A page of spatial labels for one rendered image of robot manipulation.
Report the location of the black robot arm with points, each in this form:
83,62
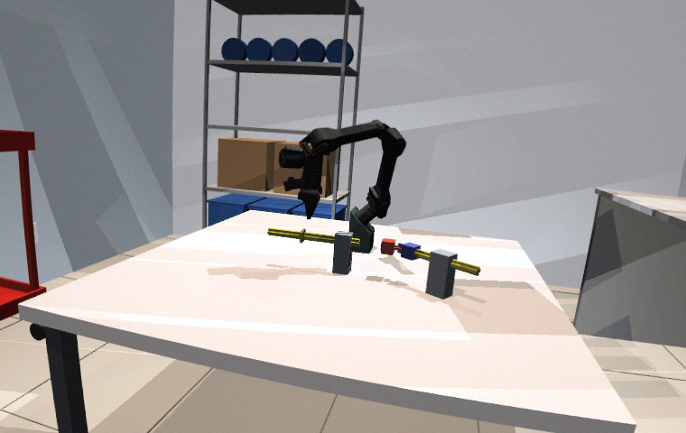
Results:
326,140

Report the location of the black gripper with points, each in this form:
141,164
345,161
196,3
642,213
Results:
310,195

